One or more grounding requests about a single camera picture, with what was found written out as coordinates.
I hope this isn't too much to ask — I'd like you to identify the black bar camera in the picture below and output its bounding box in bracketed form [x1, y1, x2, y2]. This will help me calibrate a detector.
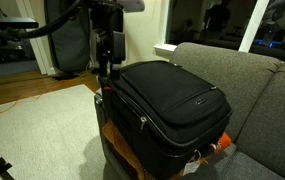
[0, 17, 40, 30]

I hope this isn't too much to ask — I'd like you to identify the grey fabric sofa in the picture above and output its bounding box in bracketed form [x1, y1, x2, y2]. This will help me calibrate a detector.
[95, 41, 285, 180]

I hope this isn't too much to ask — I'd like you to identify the silver main zipper pull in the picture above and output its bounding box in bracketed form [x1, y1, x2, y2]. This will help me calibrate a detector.
[139, 115, 149, 131]

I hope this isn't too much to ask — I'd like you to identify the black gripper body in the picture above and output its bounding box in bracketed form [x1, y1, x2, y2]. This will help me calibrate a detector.
[90, 4, 126, 45]

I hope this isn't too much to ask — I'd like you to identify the black fabric wheeled suitcase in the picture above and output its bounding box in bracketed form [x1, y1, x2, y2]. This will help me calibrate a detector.
[94, 59, 234, 180]

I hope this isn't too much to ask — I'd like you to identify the white luggage tag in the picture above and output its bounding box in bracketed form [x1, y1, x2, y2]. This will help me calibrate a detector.
[182, 161, 202, 177]

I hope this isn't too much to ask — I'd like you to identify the white framed window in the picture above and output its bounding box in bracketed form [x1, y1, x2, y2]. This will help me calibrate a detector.
[153, 0, 285, 62]

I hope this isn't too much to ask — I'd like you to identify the thin orange cord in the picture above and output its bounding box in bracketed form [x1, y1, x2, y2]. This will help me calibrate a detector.
[0, 70, 98, 118]

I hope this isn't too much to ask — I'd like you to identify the white door frame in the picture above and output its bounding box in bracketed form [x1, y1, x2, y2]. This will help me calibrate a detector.
[15, 0, 57, 76]

